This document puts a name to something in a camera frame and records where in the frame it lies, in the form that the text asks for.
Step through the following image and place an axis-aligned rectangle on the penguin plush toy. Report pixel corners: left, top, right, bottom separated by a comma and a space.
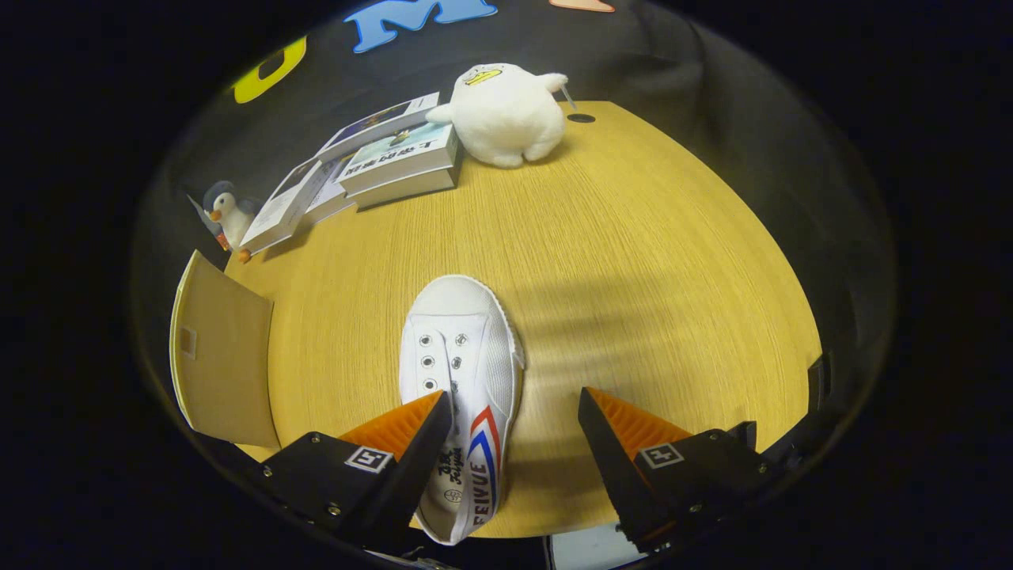
202, 180, 262, 264

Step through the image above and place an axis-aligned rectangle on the grey cover thin book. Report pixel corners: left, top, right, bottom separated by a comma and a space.
305, 154, 357, 225

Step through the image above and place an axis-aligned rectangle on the thick white book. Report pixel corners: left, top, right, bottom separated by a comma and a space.
348, 162, 462, 211

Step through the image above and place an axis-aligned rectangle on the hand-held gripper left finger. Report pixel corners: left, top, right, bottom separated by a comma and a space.
257, 389, 453, 555

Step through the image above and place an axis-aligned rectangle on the white canvas shoe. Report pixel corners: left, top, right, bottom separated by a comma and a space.
398, 275, 525, 547

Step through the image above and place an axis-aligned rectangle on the white duck plush toy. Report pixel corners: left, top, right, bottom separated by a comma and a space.
426, 63, 571, 169

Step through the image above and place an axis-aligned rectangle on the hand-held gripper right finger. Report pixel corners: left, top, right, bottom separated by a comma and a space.
578, 386, 780, 555

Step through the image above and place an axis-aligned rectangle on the beige fabric storage box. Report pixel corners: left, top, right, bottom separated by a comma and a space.
169, 250, 282, 450

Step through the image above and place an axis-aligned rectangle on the blue photo cover book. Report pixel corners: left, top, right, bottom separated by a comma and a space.
315, 92, 441, 165

